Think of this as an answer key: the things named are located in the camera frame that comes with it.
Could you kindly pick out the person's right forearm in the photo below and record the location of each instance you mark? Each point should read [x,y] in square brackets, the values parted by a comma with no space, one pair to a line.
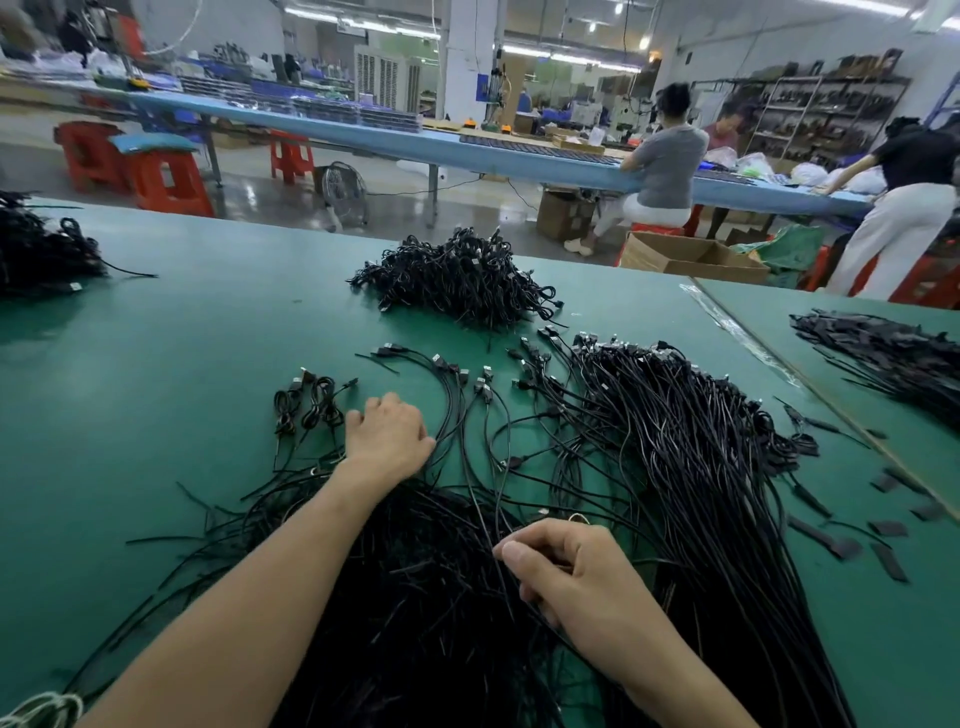
[683,683]

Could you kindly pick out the blue metal rack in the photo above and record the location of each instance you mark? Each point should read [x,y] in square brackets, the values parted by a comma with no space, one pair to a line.
[945,98]

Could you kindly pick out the small cardboard box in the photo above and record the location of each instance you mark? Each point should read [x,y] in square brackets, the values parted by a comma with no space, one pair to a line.
[564,215]

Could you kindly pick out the pile of white bags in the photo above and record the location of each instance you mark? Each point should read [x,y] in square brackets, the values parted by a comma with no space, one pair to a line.
[818,173]

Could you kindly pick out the grey floor fan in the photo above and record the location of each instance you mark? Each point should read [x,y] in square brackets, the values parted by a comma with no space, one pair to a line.
[344,195]

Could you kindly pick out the long blue workbench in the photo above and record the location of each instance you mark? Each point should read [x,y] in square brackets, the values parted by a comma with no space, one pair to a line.
[450,147]

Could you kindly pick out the metal storage shelf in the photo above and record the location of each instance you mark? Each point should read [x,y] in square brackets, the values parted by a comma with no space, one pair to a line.
[825,108]

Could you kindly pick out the red plastic stool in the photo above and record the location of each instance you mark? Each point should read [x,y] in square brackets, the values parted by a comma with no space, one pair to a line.
[87,153]
[293,158]
[930,282]

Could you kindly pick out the person's right hand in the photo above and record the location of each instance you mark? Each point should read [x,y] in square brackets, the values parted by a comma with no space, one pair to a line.
[585,585]

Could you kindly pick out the person's left forearm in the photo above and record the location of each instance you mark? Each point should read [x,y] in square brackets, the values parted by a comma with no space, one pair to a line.
[240,615]

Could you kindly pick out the green bag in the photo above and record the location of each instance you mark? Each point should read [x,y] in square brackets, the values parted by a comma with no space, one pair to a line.
[792,252]

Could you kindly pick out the person's left hand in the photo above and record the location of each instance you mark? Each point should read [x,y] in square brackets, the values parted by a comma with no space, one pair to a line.
[387,443]

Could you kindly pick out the white pillar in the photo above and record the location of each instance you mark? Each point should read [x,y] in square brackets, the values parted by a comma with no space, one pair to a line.
[470,60]

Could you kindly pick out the open cardboard box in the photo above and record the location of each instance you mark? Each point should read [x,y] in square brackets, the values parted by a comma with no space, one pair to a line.
[690,258]

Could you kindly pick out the red stool with blue seat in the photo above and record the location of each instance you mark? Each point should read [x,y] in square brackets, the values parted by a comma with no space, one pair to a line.
[162,180]

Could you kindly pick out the scattered dark tie pieces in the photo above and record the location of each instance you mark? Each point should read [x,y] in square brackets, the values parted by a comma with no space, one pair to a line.
[890,563]

